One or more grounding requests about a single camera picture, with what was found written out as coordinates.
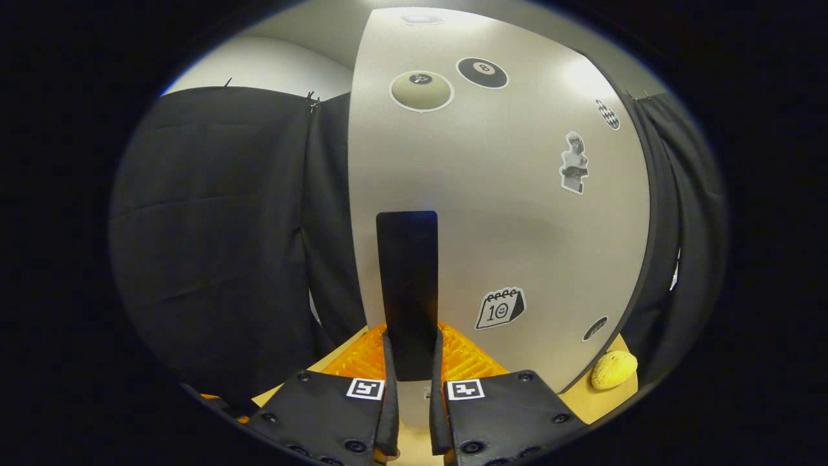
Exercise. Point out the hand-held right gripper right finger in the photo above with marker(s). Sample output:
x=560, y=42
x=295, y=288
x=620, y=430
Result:
x=438, y=414

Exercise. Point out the yellow plush toy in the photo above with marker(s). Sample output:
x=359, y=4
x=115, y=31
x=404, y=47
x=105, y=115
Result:
x=613, y=370

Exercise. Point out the black backdrop cloth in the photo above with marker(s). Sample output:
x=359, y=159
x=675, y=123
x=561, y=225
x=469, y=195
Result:
x=213, y=226

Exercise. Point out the white cabinet door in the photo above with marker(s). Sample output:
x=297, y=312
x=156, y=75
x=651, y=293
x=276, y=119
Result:
x=504, y=213

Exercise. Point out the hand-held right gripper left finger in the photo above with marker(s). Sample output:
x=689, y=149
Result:
x=391, y=414

